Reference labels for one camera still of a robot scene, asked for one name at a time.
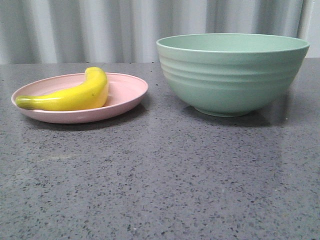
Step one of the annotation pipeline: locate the yellow toy banana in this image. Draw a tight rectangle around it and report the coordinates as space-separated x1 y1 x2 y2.
15 67 109 111

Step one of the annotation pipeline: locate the green ribbed plastic bowl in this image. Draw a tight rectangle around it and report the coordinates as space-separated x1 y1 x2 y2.
156 33 310 117

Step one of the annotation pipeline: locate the pink plastic plate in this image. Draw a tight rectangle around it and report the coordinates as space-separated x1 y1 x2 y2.
11 72 148 124

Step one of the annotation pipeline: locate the white pleated curtain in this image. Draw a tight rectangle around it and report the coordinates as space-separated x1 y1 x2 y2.
0 0 320 64

